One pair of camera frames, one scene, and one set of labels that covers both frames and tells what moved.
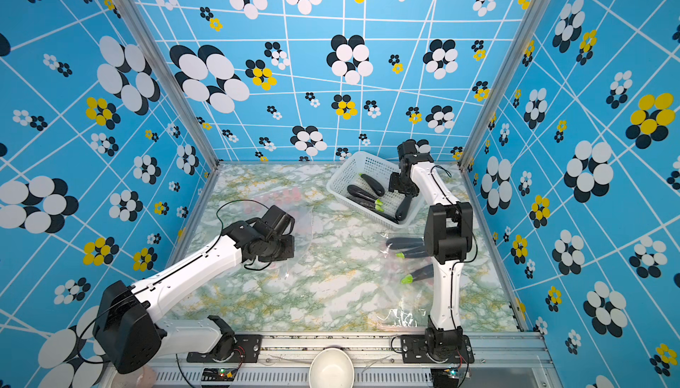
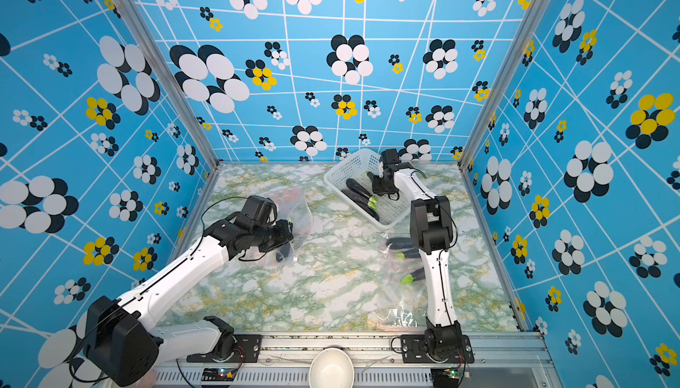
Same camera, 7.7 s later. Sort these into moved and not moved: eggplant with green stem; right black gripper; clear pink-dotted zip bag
Moved: right black gripper
Not moved: clear pink-dotted zip bag; eggplant with green stem
